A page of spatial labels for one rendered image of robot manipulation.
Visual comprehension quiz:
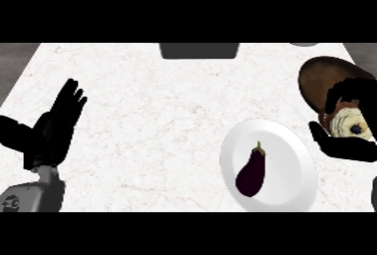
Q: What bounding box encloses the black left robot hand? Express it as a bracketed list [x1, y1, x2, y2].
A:
[0, 78, 88, 171]

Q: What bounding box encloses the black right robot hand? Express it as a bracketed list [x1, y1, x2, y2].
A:
[307, 77, 377, 163]

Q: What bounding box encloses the white frosted cupcake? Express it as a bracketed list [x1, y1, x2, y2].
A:
[323, 101, 374, 141]

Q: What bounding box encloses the white plate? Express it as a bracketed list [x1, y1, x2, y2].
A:
[217, 118, 318, 213]

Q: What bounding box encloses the brown pan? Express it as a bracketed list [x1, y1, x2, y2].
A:
[297, 56, 377, 126]

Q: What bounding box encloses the dark purple eggplant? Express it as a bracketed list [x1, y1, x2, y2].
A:
[233, 140, 267, 198]

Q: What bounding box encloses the dark grey box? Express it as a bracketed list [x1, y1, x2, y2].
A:
[158, 43, 241, 61]

